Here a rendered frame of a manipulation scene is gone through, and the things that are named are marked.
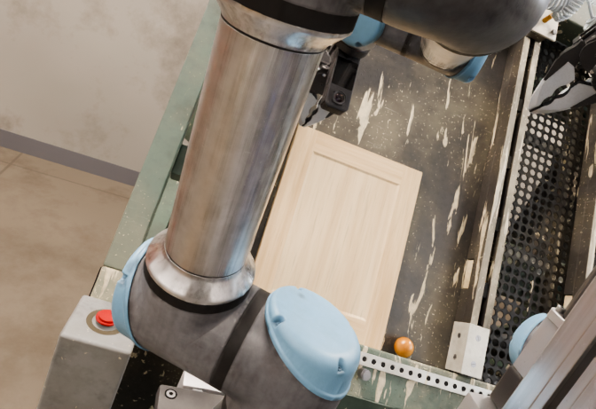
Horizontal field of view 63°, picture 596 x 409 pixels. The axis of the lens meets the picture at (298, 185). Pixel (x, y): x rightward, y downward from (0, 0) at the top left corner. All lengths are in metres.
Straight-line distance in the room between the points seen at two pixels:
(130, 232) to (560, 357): 0.90
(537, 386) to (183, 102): 0.97
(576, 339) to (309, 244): 0.87
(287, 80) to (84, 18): 3.16
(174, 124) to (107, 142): 2.47
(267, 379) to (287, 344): 0.04
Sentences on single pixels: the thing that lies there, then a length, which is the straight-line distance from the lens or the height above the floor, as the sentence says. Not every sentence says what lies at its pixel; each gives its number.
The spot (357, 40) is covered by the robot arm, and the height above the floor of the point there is 1.54.
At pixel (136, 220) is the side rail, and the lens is 1.14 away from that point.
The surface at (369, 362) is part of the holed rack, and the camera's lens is 1.25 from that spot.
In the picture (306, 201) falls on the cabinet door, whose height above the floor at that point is 1.14.
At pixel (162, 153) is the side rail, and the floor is 1.14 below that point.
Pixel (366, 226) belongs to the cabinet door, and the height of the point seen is 1.13.
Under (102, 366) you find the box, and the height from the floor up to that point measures 0.89.
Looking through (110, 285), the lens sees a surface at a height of 0.88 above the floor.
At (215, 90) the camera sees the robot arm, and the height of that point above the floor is 1.46.
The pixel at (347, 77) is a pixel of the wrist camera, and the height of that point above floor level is 1.48.
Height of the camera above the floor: 1.54
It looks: 18 degrees down
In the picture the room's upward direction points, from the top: 24 degrees clockwise
